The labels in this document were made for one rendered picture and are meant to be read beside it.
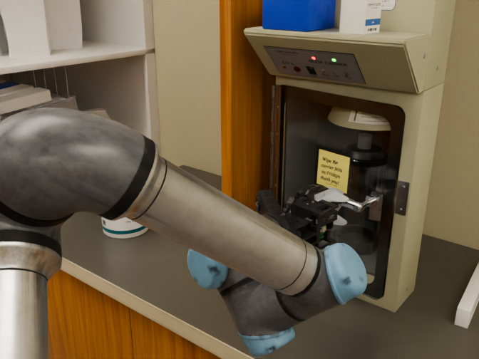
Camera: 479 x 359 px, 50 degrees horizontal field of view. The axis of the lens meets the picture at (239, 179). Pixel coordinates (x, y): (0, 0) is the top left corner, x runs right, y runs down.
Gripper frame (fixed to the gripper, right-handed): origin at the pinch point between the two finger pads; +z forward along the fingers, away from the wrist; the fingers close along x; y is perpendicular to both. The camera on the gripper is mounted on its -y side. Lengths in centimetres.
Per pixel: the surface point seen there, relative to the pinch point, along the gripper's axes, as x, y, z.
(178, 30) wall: 23, -99, 37
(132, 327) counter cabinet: -39, -39, -25
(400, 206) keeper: -1.9, 8.7, 9.8
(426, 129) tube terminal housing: 13.0, 9.5, 14.5
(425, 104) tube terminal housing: 18.4, 9.9, 11.7
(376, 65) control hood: 25.9, 5.2, 1.9
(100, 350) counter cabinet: -53, -53, -27
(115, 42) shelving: 17, -132, 30
